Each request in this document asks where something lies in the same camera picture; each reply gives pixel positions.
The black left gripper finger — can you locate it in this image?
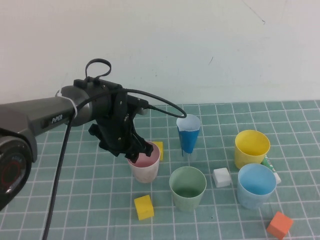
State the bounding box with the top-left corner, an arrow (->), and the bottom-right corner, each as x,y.
139,140 -> 155,159
124,148 -> 140,166

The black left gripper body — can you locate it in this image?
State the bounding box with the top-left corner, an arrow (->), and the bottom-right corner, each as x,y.
87,91 -> 146,158

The pink plastic cup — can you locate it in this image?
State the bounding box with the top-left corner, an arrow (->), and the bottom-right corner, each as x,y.
126,141 -> 161,184

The yellow plastic cup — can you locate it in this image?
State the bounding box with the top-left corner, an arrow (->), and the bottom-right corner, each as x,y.
234,129 -> 271,170

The light blue plastic cup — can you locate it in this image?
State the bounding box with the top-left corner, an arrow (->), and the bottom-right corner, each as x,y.
236,163 -> 277,210

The yellow foam cube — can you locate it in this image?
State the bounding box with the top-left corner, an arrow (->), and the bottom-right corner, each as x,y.
133,194 -> 155,221
152,141 -> 165,162

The blue paper cone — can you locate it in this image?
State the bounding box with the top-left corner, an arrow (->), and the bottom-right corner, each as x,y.
176,113 -> 202,157

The white zip tie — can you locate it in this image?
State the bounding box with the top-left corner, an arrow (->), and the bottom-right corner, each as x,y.
55,90 -> 77,119

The green plastic cup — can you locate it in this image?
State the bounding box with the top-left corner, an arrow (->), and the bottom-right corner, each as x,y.
169,166 -> 208,213

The white foam cube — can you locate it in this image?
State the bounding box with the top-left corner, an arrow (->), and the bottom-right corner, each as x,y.
212,167 -> 232,188

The green checkered tablecloth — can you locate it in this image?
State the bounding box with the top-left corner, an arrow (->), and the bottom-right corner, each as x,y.
0,99 -> 320,240

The green white glue stick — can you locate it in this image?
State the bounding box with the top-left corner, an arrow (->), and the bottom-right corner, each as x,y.
261,154 -> 282,185

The orange foam cube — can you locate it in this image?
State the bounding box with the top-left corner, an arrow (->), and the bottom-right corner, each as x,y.
266,210 -> 294,240

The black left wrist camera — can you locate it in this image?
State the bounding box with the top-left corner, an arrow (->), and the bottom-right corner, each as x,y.
128,96 -> 149,116

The black camera cable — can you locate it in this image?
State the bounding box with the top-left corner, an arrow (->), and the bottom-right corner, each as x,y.
41,88 -> 188,240

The black strap loop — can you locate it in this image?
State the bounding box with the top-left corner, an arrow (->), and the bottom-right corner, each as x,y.
84,57 -> 112,81

